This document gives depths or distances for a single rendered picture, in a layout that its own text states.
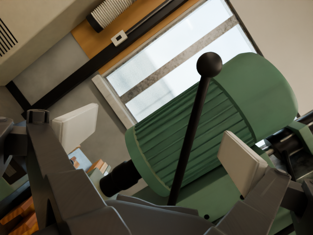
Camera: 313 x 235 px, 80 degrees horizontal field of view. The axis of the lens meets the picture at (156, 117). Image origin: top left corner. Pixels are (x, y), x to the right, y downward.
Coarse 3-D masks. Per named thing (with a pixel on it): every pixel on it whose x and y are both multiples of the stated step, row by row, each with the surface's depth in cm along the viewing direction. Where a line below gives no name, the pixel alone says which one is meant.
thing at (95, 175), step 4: (96, 168) 48; (88, 172) 49; (92, 172) 46; (96, 172) 47; (100, 172) 48; (88, 176) 45; (92, 176) 45; (96, 176) 46; (100, 176) 47; (92, 180) 44; (96, 180) 45; (96, 184) 44; (96, 188) 43; (100, 188) 45; (100, 192) 44; (104, 196) 44; (112, 196) 47; (116, 196) 48
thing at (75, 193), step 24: (48, 120) 12; (48, 144) 9; (48, 168) 7; (72, 168) 8; (48, 192) 6; (72, 192) 6; (96, 192) 6; (48, 216) 6; (72, 216) 5; (96, 216) 5; (120, 216) 5
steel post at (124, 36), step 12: (168, 0) 154; (180, 0) 155; (156, 12) 157; (168, 12) 157; (144, 24) 160; (156, 24) 165; (120, 36) 161; (132, 36) 163; (108, 48) 166; (120, 48) 165; (96, 60) 168; (108, 60) 170; (84, 72) 171; (60, 84) 174; (72, 84) 174; (48, 96) 177; (60, 96) 176; (36, 108) 180
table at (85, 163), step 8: (72, 152) 71; (80, 152) 75; (80, 160) 72; (88, 160) 76; (80, 168) 69; (88, 168) 74; (24, 184) 48; (16, 192) 45; (8, 200) 42; (0, 208) 40; (8, 208) 41; (0, 216) 39; (16, 216) 42; (0, 224) 38; (8, 224) 40; (16, 224) 41; (0, 232) 38; (8, 232) 39
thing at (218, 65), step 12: (204, 60) 24; (216, 60) 24; (204, 72) 25; (216, 72) 25; (204, 84) 25; (204, 96) 26; (192, 108) 27; (192, 120) 27; (192, 132) 27; (192, 144) 28; (180, 156) 28; (180, 168) 28; (180, 180) 29; (168, 204) 30
